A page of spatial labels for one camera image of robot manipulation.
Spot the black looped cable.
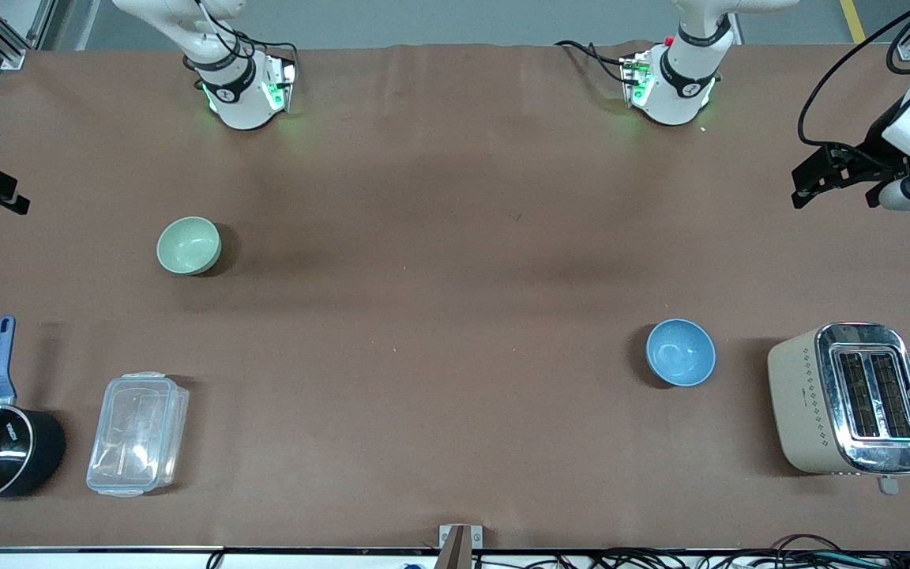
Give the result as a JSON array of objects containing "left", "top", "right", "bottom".
[{"left": 771, "top": 534, "right": 844, "bottom": 556}]

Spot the blue bowl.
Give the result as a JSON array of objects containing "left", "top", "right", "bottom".
[{"left": 645, "top": 318, "right": 716, "bottom": 388}]

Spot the green bowl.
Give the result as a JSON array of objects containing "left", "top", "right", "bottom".
[{"left": 156, "top": 217, "right": 223, "bottom": 277}]

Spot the clear plastic food container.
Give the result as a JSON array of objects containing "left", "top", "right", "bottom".
[{"left": 86, "top": 372, "right": 190, "bottom": 498}]

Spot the beige chrome toaster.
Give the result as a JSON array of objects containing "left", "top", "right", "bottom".
[{"left": 767, "top": 322, "right": 910, "bottom": 496}]

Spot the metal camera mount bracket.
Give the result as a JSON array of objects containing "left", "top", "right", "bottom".
[{"left": 438, "top": 524, "right": 485, "bottom": 569}]

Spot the black pot with blue handle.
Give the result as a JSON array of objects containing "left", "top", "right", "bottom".
[{"left": 0, "top": 315, "right": 67, "bottom": 504}]

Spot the brown table mat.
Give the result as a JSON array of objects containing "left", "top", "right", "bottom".
[{"left": 0, "top": 40, "right": 910, "bottom": 552}]

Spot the black arm base cable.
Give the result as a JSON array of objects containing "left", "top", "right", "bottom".
[{"left": 554, "top": 40, "right": 631, "bottom": 85}]

